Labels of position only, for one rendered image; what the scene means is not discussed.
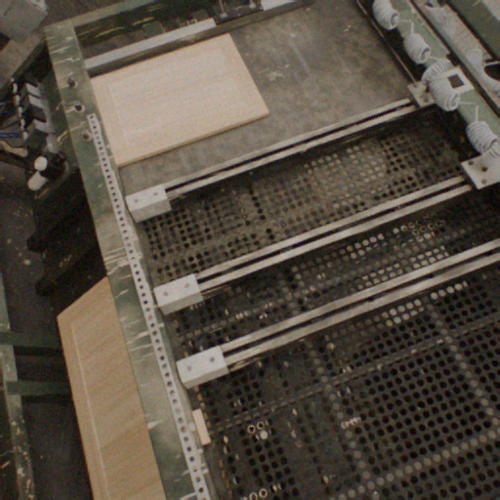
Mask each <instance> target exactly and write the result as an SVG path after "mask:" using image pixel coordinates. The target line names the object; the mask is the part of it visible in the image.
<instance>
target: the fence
mask: <svg viewBox="0 0 500 500"><path fill-rule="evenodd" d="M315 1H316V0H290V1H287V2H284V1H283V0H269V1H265V2H261V5H262V6H263V8H264V10H263V11H261V12H258V13H255V14H252V15H249V16H246V17H243V18H240V19H237V20H234V21H229V22H226V23H221V24H218V25H215V23H214V21H213V19H210V20H207V21H201V22H198V23H195V24H192V25H189V26H186V27H183V28H180V29H176V30H173V31H170V32H167V33H164V34H161V35H158V36H155V37H152V38H149V39H147V40H146V41H144V42H140V43H137V44H134V45H130V46H127V47H124V48H121V49H118V50H115V51H112V52H109V53H106V54H103V55H100V56H97V57H94V58H91V59H88V60H86V61H83V62H84V64H86V68H87V70H88V72H89V74H90V76H92V75H95V74H98V73H101V72H104V71H107V70H110V69H113V68H116V67H119V66H121V65H124V64H127V63H133V62H136V61H139V60H142V59H146V58H149V57H152V56H155V55H158V54H161V53H164V52H167V51H170V50H173V49H176V48H180V47H183V46H185V45H188V44H191V43H194V42H197V40H200V39H203V38H206V37H209V36H212V35H215V34H218V33H221V32H225V31H228V30H231V29H234V28H237V27H240V26H243V25H245V24H248V23H251V22H254V21H259V20H262V19H265V18H269V17H272V16H276V15H279V14H282V13H285V12H288V11H291V10H294V9H297V8H300V7H303V6H306V5H309V4H311V3H315Z"/></svg>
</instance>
